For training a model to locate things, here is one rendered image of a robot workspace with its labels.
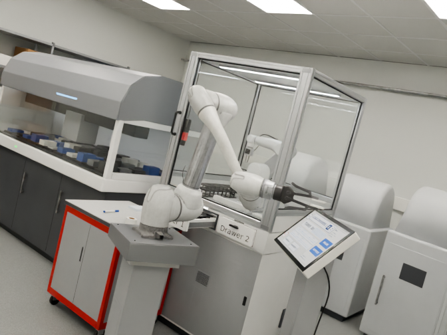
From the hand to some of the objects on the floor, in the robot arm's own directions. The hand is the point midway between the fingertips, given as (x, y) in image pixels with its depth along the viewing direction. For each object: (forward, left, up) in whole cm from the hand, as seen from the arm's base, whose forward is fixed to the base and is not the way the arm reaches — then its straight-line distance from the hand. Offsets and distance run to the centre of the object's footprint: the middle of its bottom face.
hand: (317, 203), depth 206 cm
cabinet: (+53, +141, -123) cm, 194 cm away
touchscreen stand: (+20, +28, -128) cm, 132 cm away
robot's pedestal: (-47, +79, -123) cm, 154 cm away
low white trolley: (-37, +153, -120) cm, 198 cm away
